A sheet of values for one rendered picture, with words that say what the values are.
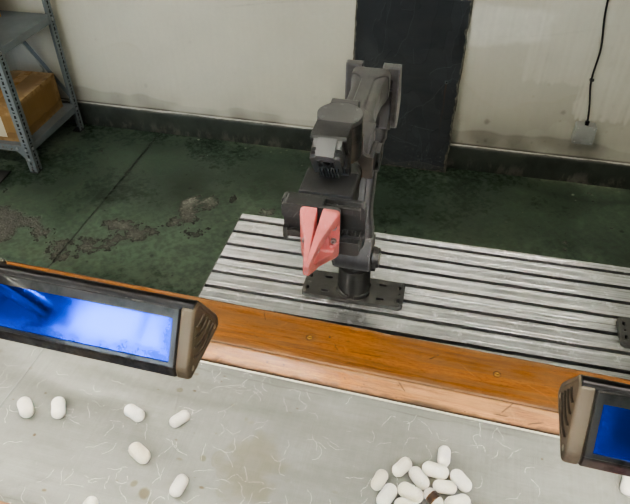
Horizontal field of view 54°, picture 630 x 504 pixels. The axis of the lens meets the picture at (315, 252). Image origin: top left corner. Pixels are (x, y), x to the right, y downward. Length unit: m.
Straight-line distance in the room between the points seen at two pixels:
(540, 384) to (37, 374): 0.79
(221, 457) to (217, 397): 0.10
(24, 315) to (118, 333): 0.11
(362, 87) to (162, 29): 2.02
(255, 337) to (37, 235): 1.74
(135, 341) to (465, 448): 0.52
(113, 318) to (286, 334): 0.45
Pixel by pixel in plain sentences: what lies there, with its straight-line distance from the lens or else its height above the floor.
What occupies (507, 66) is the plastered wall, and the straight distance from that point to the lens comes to 2.69.
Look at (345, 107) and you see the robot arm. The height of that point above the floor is 1.17.
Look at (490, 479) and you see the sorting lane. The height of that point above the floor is 0.74.
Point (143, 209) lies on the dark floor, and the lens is 2.67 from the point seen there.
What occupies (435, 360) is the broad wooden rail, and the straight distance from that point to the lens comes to 1.02.
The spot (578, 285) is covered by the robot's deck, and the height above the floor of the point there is 0.67.
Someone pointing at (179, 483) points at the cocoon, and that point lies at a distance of 0.91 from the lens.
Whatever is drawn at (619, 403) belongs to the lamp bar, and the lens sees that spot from 0.59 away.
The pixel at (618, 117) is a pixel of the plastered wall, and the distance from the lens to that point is 2.84.
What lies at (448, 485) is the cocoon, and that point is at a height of 0.76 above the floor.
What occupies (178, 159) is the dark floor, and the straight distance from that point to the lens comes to 2.96.
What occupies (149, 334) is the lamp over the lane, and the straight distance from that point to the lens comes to 0.63.
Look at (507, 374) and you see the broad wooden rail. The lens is 1.03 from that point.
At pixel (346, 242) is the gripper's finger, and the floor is 1.06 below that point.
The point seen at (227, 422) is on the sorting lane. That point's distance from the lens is 0.97.
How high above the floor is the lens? 1.54
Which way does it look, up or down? 41 degrees down
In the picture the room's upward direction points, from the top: straight up
